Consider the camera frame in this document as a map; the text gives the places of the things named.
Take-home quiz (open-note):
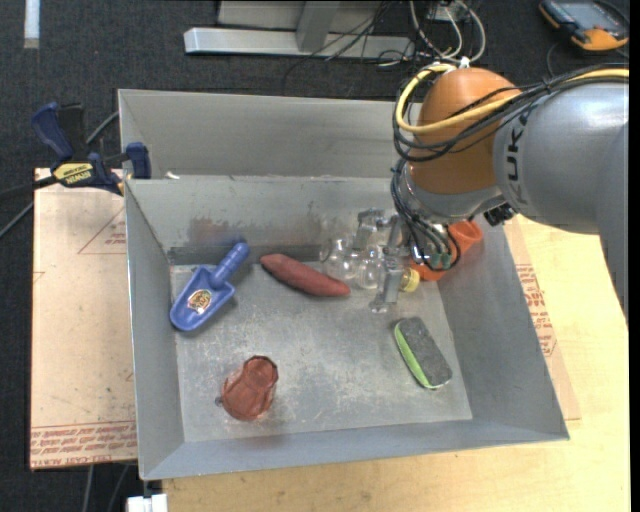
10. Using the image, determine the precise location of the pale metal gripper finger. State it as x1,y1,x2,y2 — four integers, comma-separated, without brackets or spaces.
353,208,385,252
368,269,407,315

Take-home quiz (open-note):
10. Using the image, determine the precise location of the clear plastic bottle yellow cap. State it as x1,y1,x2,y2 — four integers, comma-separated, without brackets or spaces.
319,236,421,293

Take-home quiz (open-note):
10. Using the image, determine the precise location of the orange cup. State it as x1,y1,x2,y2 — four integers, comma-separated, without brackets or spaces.
409,219,484,283

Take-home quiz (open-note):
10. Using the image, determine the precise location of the green and grey sponge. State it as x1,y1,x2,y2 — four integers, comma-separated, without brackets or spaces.
392,316,454,391

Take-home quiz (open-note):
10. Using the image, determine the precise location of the red-brown toy sweet potato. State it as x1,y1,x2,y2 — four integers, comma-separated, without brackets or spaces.
259,253,352,299

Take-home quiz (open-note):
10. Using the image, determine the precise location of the grey metal bin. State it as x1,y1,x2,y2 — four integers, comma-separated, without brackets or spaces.
118,88,571,482

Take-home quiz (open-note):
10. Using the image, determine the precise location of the red clear plastic cup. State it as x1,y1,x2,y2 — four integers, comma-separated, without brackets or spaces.
215,355,280,422

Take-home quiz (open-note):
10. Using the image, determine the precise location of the blue toy shovel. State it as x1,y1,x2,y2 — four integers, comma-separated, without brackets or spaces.
169,241,251,333

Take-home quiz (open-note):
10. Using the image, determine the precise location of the brown cardboard board red print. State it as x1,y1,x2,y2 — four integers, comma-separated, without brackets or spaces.
29,167,584,472

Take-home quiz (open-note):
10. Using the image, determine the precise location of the black cylinder on white bracket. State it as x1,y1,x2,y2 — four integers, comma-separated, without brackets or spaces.
481,201,516,226

